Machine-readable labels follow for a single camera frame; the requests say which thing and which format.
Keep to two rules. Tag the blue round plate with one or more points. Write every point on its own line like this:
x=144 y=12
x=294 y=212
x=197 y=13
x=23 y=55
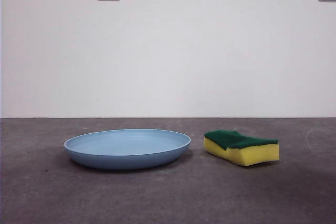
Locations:
x=126 y=159

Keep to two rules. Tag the yellow sponge with green pad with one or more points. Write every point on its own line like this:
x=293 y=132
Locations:
x=249 y=155

